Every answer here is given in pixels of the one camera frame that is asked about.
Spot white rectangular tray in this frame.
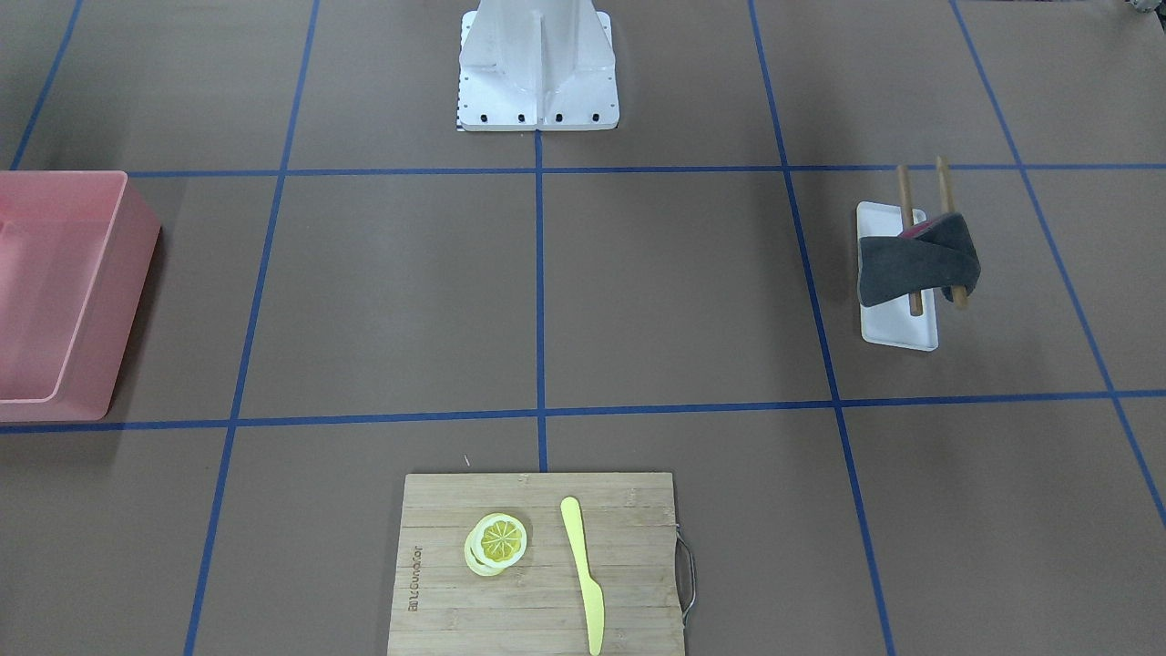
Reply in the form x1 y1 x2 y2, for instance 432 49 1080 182
856 202 937 352

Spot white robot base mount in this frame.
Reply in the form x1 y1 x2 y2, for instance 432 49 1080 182
455 1 620 132

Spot grey wiping cloth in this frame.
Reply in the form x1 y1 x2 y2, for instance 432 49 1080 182
858 212 979 306

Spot bamboo cutting board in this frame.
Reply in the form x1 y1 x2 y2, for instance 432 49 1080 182
386 473 686 655

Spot wooden stick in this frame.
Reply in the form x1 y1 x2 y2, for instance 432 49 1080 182
895 163 923 317
936 155 969 311

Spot lemon slice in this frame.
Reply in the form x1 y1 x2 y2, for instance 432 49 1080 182
464 512 528 577

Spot pink plastic bin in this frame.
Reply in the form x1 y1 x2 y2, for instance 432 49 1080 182
1 170 161 423

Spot yellow plastic knife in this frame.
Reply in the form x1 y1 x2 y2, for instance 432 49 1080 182
559 496 607 655

